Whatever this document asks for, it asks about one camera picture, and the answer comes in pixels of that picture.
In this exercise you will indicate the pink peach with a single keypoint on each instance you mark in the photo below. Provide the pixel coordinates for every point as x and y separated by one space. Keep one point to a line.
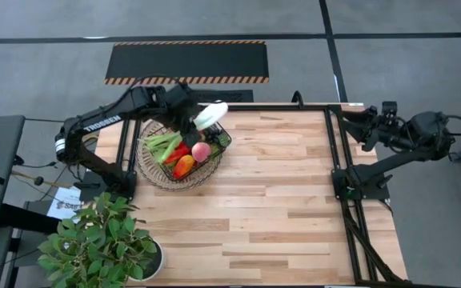
201 152

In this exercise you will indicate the black floor grate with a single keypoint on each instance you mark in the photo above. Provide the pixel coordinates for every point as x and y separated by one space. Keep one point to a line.
230 96

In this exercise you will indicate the green leafy plant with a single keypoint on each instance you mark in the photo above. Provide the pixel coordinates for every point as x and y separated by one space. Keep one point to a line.
94 240

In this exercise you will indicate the orange red mango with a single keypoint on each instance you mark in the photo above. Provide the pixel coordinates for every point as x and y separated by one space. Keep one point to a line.
183 166

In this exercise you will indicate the white printed paper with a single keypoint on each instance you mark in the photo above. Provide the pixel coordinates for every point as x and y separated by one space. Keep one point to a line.
66 204

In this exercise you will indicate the round woven placemat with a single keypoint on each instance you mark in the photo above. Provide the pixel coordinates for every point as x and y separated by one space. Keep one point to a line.
150 176

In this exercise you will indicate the white plant pot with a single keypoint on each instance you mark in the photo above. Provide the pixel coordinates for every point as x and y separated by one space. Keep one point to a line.
154 266

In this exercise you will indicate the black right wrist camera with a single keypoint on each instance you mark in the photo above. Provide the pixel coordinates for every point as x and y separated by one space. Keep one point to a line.
389 109

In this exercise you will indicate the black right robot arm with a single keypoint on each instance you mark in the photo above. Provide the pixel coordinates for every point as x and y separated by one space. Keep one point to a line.
426 128

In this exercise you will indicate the black hazard striped floor mat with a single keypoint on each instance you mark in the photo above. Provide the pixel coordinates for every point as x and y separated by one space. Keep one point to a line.
186 60

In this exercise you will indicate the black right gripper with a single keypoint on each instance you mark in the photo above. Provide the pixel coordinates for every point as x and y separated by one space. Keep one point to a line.
390 132

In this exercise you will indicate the red bell pepper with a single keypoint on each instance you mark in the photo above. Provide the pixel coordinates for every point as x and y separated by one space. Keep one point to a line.
178 154

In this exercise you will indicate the dark grapes with leaf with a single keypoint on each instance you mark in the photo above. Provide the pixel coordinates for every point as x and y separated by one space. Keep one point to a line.
219 138

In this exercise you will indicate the green white celery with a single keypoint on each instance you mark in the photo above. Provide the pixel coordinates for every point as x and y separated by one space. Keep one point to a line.
212 114

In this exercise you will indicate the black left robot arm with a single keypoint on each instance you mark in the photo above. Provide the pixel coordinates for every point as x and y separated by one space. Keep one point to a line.
102 122

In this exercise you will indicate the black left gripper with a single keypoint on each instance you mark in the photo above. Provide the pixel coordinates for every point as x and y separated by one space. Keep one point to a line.
180 106

